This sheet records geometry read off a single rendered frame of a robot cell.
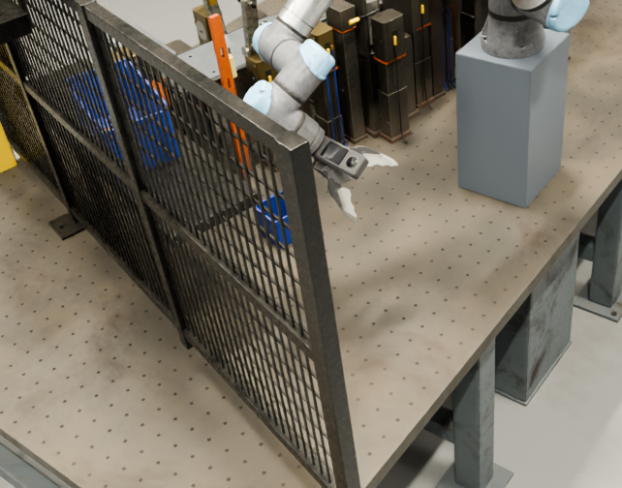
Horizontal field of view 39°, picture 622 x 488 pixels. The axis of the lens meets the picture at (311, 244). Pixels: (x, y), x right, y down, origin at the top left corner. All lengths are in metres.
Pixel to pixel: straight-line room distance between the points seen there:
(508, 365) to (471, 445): 0.37
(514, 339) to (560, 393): 0.30
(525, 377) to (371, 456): 0.98
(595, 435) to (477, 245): 0.78
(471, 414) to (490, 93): 0.80
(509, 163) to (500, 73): 0.25
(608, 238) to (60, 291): 1.64
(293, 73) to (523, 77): 0.63
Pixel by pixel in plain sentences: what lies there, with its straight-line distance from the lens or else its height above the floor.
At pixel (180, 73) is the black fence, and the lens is 1.31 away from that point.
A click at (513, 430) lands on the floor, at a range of 2.72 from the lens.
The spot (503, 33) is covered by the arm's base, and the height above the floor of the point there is 1.16.
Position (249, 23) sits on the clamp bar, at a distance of 2.36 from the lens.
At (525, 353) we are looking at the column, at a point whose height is 0.22.
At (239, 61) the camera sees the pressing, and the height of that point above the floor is 1.00.
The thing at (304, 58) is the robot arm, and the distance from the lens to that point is 1.73.
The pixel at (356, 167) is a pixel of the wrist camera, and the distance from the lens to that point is 1.74.
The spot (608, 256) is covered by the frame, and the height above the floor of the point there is 0.23.
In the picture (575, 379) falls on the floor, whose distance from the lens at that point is 2.87.
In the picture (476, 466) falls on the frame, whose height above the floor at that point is 0.14.
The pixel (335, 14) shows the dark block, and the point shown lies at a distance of 2.43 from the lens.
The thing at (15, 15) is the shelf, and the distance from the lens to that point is 1.95.
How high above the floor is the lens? 2.15
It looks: 40 degrees down
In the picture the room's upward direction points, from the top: 9 degrees counter-clockwise
